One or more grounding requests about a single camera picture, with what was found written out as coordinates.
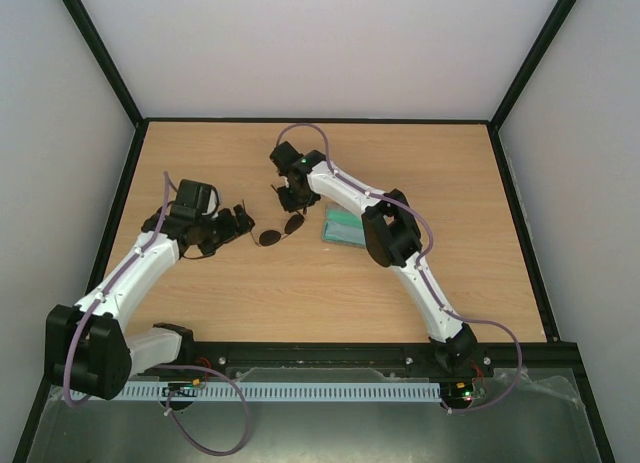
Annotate dark round sunglasses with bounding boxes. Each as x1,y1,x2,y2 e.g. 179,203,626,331
249,210,306,248

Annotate blue slotted cable duct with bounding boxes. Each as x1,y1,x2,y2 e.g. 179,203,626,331
115,381,441,403

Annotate grey metal panel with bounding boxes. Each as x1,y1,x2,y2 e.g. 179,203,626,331
28,370,599,462

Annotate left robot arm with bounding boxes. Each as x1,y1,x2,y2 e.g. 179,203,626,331
44,178,255,408

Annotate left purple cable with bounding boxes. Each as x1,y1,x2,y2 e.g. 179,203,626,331
64,170,251,455

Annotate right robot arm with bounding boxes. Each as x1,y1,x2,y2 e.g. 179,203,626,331
269,142,477,375

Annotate blue cleaning cloth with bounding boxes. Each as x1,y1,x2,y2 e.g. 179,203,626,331
323,221,365,246

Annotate grey glasses case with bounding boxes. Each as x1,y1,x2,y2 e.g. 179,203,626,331
321,203,366,249

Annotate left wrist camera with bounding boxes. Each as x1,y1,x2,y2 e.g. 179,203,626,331
205,186,220,216

